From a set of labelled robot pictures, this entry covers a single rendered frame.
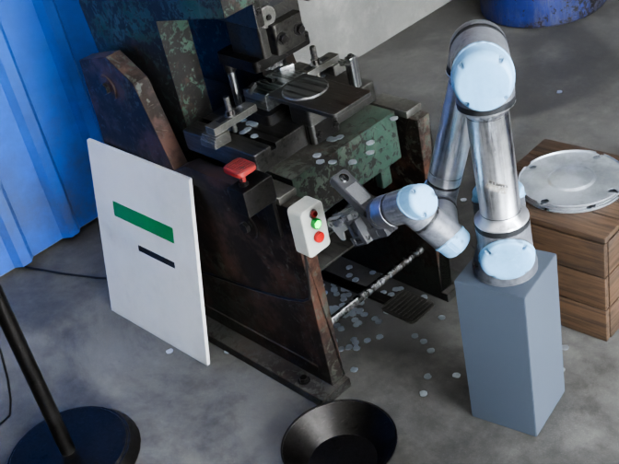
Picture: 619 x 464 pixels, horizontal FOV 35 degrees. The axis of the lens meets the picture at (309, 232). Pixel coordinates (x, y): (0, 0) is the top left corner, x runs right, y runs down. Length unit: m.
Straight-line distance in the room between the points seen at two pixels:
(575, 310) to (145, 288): 1.28
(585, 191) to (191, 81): 1.11
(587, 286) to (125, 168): 1.35
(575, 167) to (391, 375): 0.78
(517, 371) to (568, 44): 2.27
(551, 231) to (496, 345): 0.42
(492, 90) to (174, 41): 1.05
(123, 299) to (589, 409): 1.49
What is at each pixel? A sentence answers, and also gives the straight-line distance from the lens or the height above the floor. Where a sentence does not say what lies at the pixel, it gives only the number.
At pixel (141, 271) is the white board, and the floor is 0.21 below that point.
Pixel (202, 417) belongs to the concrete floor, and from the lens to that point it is 2.82.
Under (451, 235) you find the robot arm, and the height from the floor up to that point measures 0.67.
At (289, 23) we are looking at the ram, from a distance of 2.52.
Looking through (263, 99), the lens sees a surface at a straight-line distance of 2.61.
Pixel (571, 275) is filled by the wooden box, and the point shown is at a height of 0.20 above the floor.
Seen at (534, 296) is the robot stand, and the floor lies 0.42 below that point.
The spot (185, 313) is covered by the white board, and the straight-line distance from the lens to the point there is 2.96.
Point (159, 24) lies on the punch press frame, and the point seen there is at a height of 0.99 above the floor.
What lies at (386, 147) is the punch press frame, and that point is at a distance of 2.69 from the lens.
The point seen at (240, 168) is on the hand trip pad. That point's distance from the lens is 2.33.
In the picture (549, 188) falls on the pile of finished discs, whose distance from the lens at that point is 2.79.
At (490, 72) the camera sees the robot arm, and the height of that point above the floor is 1.06.
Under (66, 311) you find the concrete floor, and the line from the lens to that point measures 3.41.
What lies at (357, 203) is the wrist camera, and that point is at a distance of 2.18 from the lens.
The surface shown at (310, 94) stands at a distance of 2.54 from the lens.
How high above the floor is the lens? 1.88
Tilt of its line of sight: 33 degrees down
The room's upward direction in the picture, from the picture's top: 13 degrees counter-clockwise
